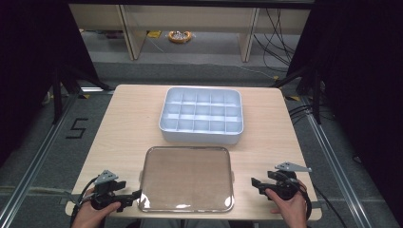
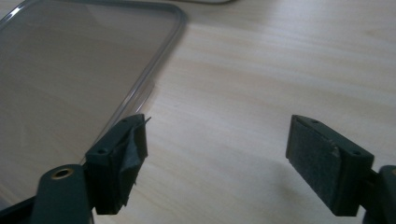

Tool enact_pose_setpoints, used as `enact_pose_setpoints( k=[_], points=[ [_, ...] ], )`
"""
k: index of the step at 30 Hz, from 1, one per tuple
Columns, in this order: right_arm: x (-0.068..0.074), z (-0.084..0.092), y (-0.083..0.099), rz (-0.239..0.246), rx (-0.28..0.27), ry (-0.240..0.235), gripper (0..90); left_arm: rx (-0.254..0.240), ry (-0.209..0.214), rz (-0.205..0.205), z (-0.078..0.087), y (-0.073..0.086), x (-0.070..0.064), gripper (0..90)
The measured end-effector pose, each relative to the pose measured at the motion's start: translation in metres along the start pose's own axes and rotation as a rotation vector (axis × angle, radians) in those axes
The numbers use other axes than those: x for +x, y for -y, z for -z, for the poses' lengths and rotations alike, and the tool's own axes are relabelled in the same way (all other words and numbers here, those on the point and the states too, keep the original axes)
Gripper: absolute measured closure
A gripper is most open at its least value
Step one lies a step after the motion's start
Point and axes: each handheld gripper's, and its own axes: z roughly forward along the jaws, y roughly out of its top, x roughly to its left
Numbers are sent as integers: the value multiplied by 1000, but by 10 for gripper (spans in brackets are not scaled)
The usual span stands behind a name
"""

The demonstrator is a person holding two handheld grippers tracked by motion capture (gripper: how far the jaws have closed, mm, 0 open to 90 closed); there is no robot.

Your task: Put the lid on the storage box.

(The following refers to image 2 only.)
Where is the clear plastic tray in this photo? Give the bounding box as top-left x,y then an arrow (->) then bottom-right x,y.
0,0 -> 189,213

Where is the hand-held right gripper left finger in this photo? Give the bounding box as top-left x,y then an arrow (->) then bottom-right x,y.
84,113 -> 152,217

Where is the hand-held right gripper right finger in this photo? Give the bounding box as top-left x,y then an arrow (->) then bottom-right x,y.
285,114 -> 375,217

